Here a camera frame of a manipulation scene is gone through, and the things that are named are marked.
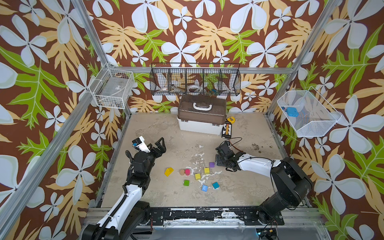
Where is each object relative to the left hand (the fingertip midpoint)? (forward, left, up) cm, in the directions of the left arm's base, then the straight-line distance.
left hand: (157, 139), depth 79 cm
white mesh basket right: (+8, -84, +11) cm, 85 cm away
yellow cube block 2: (-14, -23, -19) cm, 32 cm away
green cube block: (-17, -16, -21) cm, 31 cm away
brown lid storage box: (+19, -25, -1) cm, 32 cm away
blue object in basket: (+16, -78, +6) cm, 79 cm away
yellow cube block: (-10, -28, -18) cm, 35 cm away
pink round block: (-10, -17, -20) cm, 28 cm away
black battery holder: (+21, -45, -19) cm, 53 cm away
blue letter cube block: (-20, -26, -19) cm, 38 cm away
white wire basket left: (+28, +28, +13) cm, 42 cm away
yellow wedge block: (-10, -5, -19) cm, 23 cm away
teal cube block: (-18, -33, -20) cm, 43 cm away
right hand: (-2, -38, -19) cm, 42 cm away
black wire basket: (+42, -21, +10) cm, 48 cm away
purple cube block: (-5, -32, -20) cm, 38 cm away
